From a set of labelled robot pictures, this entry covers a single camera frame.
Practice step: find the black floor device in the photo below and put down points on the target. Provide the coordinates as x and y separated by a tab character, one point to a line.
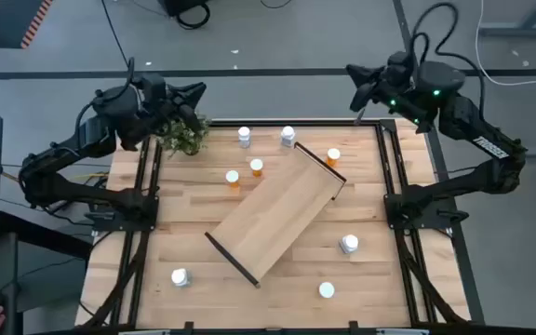
177	7

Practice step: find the green potted plant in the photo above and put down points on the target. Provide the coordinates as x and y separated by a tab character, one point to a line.
182	139

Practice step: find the small grey pointed bracket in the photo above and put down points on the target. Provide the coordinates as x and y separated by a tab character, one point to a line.
359	117

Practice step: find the orange medicine bottle white cap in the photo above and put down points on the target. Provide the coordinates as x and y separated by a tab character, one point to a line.
256	166
326	290
333	156
232	178

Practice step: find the grey metal stand foot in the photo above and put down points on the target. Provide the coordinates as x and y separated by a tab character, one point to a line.
524	30

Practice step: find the black aluminium table frame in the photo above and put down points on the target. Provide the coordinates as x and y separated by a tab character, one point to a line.
272	123

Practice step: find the silver aluminium rail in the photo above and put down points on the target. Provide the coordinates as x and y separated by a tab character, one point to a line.
403	331
144	332

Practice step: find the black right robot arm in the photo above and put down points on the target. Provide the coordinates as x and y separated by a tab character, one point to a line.
482	139

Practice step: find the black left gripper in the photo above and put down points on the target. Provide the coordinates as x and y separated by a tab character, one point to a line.
156	100

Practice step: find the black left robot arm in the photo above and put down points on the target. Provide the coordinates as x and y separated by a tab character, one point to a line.
54	186

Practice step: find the wooden tray with black ends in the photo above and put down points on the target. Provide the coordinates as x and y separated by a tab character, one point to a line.
277	209

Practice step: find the black desk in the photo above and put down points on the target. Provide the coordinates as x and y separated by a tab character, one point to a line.
40	235

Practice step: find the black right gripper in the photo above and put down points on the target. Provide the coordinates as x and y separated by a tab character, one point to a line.
398	76

